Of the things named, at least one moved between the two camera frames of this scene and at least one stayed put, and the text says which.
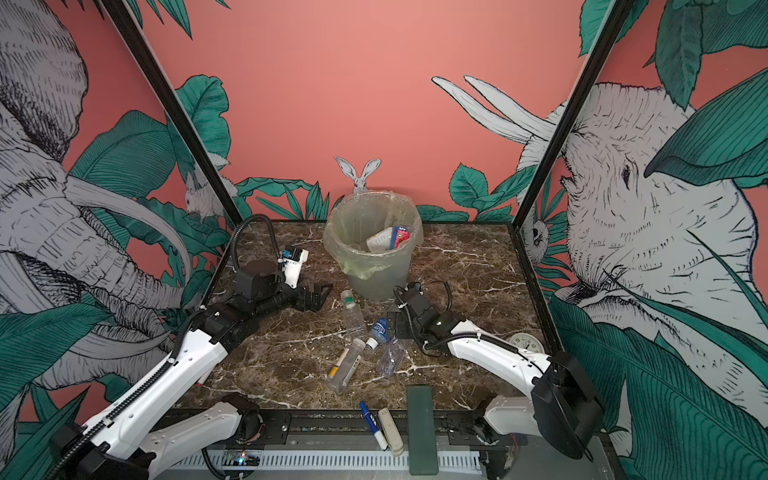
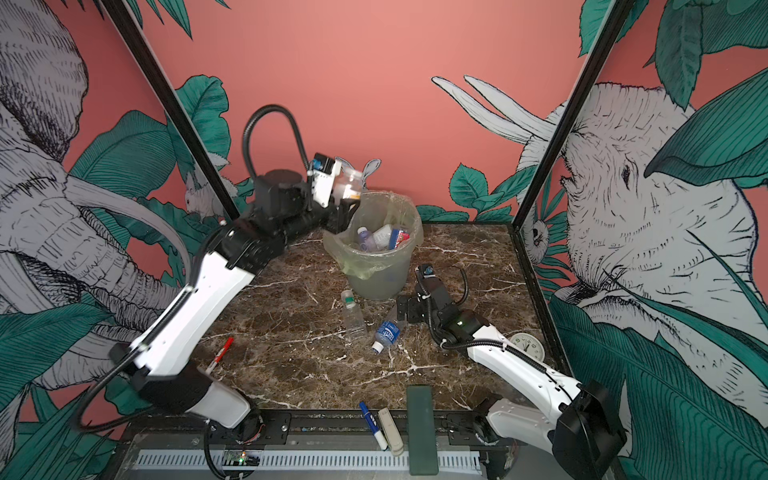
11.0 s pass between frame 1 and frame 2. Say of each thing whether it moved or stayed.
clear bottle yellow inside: moved
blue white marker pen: stayed
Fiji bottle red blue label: stayed
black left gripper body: moved
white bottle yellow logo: stayed
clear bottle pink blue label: moved
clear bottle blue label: moved
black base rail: stayed
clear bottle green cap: stayed
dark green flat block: stayed
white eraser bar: stayed
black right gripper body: moved
